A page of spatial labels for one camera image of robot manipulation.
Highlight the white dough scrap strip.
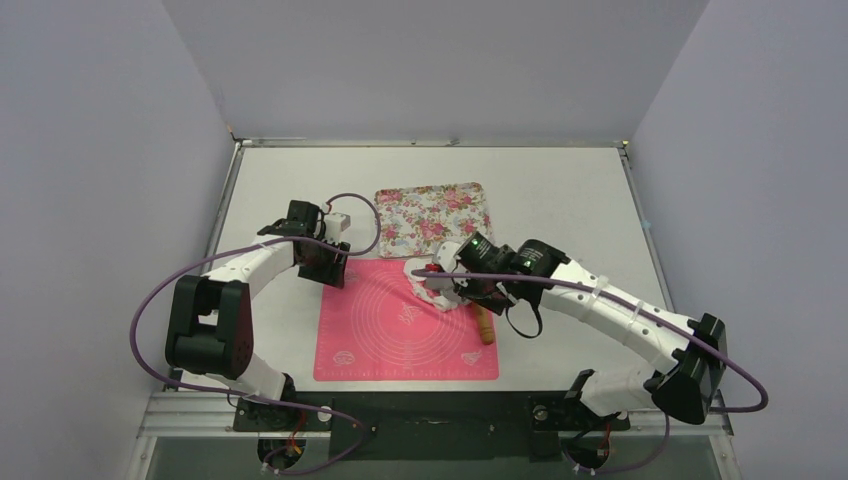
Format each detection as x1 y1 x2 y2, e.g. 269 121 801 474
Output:
411 279 461 313

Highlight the white dough lump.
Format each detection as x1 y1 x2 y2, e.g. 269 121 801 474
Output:
403 258 429 281

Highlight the wooden rolling pin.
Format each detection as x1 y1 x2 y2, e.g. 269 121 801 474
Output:
472 305 496 346

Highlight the pink silicone baking mat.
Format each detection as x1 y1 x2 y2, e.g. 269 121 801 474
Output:
313 259 500 382

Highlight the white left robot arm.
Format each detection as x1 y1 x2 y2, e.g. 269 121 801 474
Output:
165 200 351 430

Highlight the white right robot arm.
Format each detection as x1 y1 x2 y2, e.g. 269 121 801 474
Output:
433 232 726 427

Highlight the floral rectangular tray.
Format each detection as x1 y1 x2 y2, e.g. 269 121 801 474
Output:
374 182 494 259

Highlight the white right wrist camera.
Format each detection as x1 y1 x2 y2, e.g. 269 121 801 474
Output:
431 241 467 273

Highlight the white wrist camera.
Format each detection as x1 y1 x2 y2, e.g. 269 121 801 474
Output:
318 213 351 244
431 241 467 273

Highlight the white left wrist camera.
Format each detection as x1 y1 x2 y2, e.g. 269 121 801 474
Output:
318 213 351 244

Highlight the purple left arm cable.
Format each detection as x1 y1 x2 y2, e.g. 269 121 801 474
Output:
129 192 383 477

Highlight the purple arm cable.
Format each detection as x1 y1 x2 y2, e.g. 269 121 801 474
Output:
129 192 383 477
410 267 770 476

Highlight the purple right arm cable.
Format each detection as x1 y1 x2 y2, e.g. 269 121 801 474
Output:
410 267 770 476

